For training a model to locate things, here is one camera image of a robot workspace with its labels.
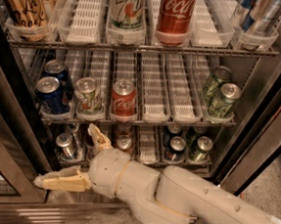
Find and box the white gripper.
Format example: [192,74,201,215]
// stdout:
[34,123,160,201]

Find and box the blue pepsi can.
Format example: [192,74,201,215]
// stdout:
[35,76,70,115]
[44,60,73,100]

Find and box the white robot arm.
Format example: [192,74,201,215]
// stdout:
[34,123,281,224]

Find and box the silver can bottom shelf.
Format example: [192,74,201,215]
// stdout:
[56,132,76,160]

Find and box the copper can bottom shelf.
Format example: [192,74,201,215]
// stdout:
[116,135,133,155]

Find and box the white 7up can middle shelf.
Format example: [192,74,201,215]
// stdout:
[74,76,102,115]

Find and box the white 7up can shelf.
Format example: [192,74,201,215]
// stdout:
[74,76,102,115]
[109,0,145,31]

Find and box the red coca-cola can middle shelf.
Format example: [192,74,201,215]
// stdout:
[112,79,136,116]

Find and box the red coca-cola can shelf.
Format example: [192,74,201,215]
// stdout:
[156,0,196,46]
[112,79,136,116]

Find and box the glass fridge door left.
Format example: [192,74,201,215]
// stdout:
[0,23,59,203]

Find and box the blue can bottom shelf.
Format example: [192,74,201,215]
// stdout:
[164,136,186,162]

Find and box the green can bottom shelf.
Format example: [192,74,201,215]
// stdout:
[189,136,213,163]

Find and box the green can shelf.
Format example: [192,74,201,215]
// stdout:
[189,136,213,163]
[208,83,242,118]
[203,66,232,104]

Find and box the front green can middle shelf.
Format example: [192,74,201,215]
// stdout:
[208,83,242,118]

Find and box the rear green can middle shelf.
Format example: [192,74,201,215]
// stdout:
[203,66,232,104]

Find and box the white 7up can top shelf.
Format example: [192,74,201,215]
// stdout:
[109,0,145,31]

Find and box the gold la croix can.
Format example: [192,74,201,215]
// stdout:
[4,0,48,42]

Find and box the red coca-cola can top shelf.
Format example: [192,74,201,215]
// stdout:
[156,0,196,46]

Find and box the steel fridge door right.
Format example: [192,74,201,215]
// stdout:
[210,17,281,200]

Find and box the silver blue can top shelf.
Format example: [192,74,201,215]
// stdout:
[230,0,281,36]

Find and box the dark bottle white cap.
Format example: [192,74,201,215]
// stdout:
[85,135,95,161]

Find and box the middle wire shelf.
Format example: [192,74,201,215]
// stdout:
[39,111,236,127]

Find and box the wire shelf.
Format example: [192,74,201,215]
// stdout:
[7,35,279,59]
[39,111,236,127]

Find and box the top wire shelf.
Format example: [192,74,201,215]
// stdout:
[7,35,279,59]

